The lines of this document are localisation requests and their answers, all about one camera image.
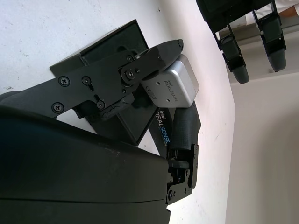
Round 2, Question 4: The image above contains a black camera box base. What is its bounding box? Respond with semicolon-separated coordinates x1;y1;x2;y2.
49;20;157;147

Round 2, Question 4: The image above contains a silver RealSense camera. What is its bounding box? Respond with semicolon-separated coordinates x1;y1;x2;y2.
139;54;200;108

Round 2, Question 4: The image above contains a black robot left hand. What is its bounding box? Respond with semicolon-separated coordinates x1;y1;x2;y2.
196;0;287;84

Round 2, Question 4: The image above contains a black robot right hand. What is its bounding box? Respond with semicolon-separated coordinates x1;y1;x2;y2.
0;39;199;224

